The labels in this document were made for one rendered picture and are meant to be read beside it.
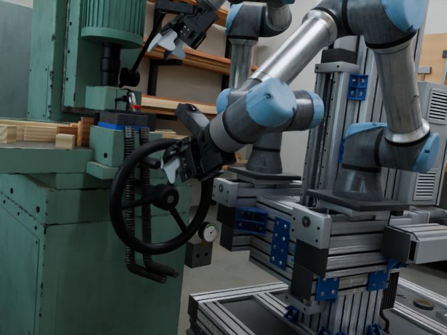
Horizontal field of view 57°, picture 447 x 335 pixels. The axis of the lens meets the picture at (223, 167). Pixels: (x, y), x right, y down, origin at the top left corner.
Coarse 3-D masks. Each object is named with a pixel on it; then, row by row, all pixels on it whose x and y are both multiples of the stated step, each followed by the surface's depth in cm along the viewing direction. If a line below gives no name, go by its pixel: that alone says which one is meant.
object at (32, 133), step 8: (24, 128) 109; (32, 128) 109; (40, 128) 110; (48, 128) 111; (56, 128) 113; (24, 136) 109; (32, 136) 109; (40, 136) 110; (48, 136) 112; (168, 136) 138; (176, 136) 140; (184, 136) 142
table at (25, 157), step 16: (0, 144) 95; (16, 144) 98; (32, 144) 102; (48, 144) 106; (0, 160) 91; (16, 160) 93; (32, 160) 95; (48, 160) 97; (64, 160) 100; (80, 160) 103; (160, 160) 118; (96, 176) 99; (112, 176) 99; (160, 176) 108
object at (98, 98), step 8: (88, 88) 124; (96, 88) 120; (104, 88) 116; (112, 88) 117; (120, 88) 119; (88, 96) 124; (96, 96) 120; (104, 96) 117; (112, 96) 118; (120, 96) 120; (88, 104) 124; (96, 104) 120; (104, 104) 117; (112, 104) 118; (120, 104) 120
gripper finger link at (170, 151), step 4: (176, 144) 81; (180, 144) 82; (168, 148) 82; (172, 148) 81; (176, 148) 81; (164, 152) 84; (168, 152) 82; (172, 152) 82; (176, 152) 82; (164, 156) 84; (168, 156) 83; (172, 156) 83; (164, 160) 86; (168, 160) 85
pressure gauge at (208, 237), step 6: (204, 222) 128; (210, 222) 128; (204, 228) 126; (210, 228) 127; (216, 228) 129; (198, 234) 127; (204, 234) 126; (210, 234) 128; (216, 234) 129; (204, 240) 126; (210, 240) 128; (204, 246) 129
